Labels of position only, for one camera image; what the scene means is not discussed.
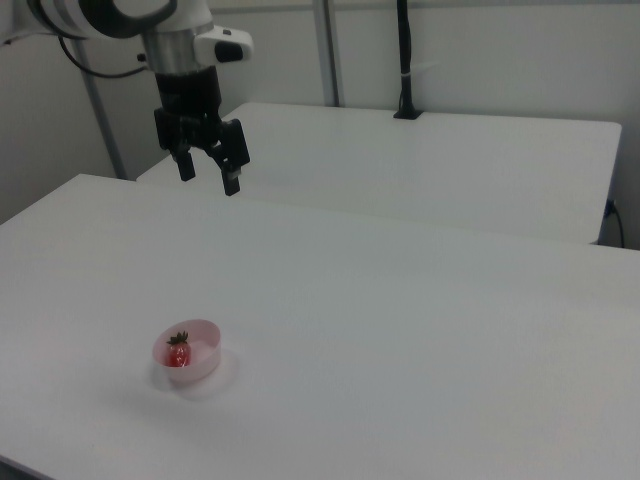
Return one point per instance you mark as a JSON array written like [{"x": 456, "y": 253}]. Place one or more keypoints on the grey metal partition post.
[
  {"x": 103, "y": 125},
  {"x": 328, "y": 50}
]

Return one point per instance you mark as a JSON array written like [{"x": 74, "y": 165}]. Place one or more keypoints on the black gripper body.
[{"x": 189, "y": 97}]

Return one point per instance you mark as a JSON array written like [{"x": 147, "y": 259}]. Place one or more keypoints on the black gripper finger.
[
  {"x": 234, "y": 147},
  {"x": 182, "y": 157}
]

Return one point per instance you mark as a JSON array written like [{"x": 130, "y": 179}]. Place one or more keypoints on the white side table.
[{"x": 425, "y": 165}]

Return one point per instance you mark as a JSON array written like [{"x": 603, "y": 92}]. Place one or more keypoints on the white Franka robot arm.
[{"x": 165, "y": 35}]

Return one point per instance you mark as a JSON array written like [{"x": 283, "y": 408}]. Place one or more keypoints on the red strawberry with green leaves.
[{"x": 178, "y": 352}]

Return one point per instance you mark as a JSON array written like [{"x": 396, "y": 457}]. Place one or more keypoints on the black camera pole with base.
[{"x": 405, "y": 65}]

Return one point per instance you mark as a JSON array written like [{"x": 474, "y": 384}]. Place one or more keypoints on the pink translucent plastic bowl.
[{"x": 200, "y": 362}]

